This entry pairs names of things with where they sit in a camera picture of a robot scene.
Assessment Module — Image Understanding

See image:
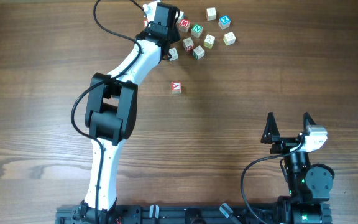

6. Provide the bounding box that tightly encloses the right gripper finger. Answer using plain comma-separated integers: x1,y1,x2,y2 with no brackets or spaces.
260,112,281,144
303,112,316,129

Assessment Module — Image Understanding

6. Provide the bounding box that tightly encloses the red A letter block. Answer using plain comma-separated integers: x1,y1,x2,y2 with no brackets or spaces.
171,82,181,94

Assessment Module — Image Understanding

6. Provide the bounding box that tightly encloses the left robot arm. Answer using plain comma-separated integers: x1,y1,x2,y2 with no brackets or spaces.
72,1,180,223

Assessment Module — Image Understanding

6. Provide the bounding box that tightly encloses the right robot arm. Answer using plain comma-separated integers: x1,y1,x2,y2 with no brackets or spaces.
261,112,335,224

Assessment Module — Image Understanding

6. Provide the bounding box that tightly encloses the plain top block blue side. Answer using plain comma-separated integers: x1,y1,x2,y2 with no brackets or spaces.
177,11,184,23

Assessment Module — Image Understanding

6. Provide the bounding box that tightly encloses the plain wooden picture block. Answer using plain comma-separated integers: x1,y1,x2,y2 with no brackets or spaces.
169,47,178,61

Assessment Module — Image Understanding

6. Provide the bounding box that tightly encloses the red O sided block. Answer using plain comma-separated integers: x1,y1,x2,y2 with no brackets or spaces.
183,37,194,52

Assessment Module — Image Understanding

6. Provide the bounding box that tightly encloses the red M letter block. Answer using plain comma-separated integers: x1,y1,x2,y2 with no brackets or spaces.
178,19,191,33

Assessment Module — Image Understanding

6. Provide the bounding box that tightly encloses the green N letter block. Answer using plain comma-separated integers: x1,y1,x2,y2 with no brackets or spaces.
191,24,203,38

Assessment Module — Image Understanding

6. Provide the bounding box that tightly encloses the green-sided picture block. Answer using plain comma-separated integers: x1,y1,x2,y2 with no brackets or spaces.
193,45,205,60

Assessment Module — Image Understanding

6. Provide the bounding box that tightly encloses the yellow-sided picture block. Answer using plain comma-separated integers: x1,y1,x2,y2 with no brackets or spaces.
204,34,215,49

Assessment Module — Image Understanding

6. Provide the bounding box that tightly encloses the plain wooden block top right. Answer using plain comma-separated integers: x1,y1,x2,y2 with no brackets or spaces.
206,7,217,21

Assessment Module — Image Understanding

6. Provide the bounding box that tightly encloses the blue X letter block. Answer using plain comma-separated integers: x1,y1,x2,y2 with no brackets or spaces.
218,15,231,29

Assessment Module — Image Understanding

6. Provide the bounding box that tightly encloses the yellow-sided block right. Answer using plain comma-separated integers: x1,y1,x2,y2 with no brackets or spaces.
223,32,236,45

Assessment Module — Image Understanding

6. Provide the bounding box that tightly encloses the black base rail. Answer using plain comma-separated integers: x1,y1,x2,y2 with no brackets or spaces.
55,202,333,224

